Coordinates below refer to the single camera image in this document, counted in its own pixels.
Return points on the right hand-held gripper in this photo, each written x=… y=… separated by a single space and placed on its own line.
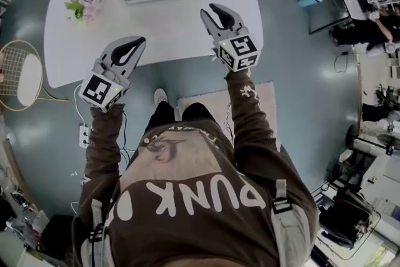
x=239 y=51

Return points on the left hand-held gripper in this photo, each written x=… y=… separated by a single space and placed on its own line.
x=100 y=89

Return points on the person's right forearm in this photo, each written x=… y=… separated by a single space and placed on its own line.
x=250 y=115

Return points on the person's left forearm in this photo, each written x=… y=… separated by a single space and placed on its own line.
x=103 y=140

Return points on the person's white shoe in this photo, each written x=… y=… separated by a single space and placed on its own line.
x=160 y=96

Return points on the pink flowers with green leaves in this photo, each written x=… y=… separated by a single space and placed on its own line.
x=86 y=7

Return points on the person's black trouser legs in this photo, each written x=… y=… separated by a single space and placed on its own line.
x=164 y=117

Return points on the pale pink rug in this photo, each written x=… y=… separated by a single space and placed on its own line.
x=215 y=100

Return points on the white power strip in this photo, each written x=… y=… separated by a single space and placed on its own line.
x=84 y=136

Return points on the person's brown printed sweatshirt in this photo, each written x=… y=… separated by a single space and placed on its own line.
x=193 y=206

